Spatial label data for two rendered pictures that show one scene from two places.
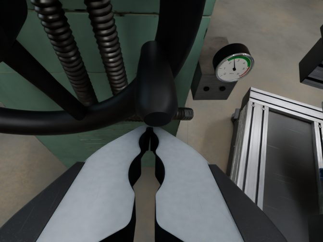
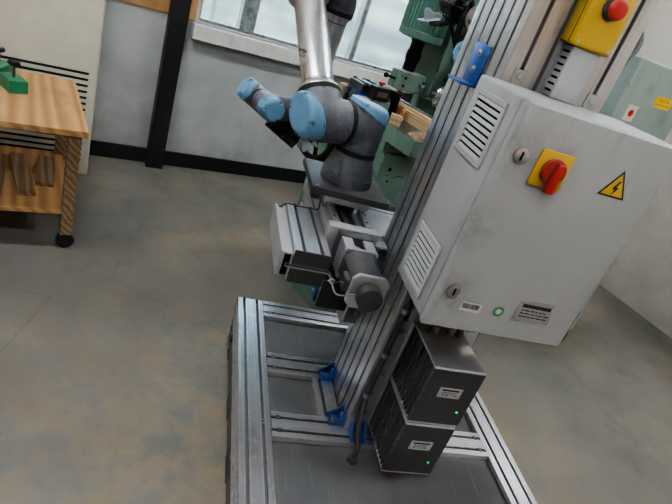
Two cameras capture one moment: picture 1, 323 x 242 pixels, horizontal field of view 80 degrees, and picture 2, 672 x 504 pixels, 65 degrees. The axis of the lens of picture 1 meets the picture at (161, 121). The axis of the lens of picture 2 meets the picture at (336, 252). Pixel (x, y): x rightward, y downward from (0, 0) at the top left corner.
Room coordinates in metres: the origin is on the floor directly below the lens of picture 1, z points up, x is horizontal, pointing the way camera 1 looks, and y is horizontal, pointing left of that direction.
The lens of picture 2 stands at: (-0.74, -1.71, 1.31)
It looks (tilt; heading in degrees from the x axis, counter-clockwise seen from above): 26 degrees down; 59
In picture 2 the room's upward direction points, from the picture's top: 20 degrees clockwise
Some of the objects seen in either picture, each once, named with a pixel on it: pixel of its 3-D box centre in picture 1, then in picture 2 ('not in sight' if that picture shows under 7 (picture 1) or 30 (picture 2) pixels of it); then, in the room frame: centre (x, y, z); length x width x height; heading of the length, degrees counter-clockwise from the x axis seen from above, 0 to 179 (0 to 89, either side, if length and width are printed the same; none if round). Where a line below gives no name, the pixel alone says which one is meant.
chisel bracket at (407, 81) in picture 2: not in sight; (407, 83); (0.46, 0.19, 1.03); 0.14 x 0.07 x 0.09; 11
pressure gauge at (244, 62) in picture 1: (229, 66); not in sight; (0.28, -0.10, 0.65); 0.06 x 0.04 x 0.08; 101
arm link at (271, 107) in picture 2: not in sight; (272, 106); (-0.18, -0.12, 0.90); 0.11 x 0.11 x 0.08; 7
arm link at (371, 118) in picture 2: not in sight; (362, 124); (-0.03, -0.43, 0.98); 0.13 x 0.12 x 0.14; 7
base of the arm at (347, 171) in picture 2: not in sight; (350, 163); (-0.02, -0.43, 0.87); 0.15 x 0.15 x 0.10
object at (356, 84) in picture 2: not in sight; (369, 87); (0.25, 0.11, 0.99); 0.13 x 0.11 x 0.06; 101
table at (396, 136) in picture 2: not in sight; (375, 120); (0.34, 0.13, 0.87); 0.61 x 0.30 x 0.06; 101
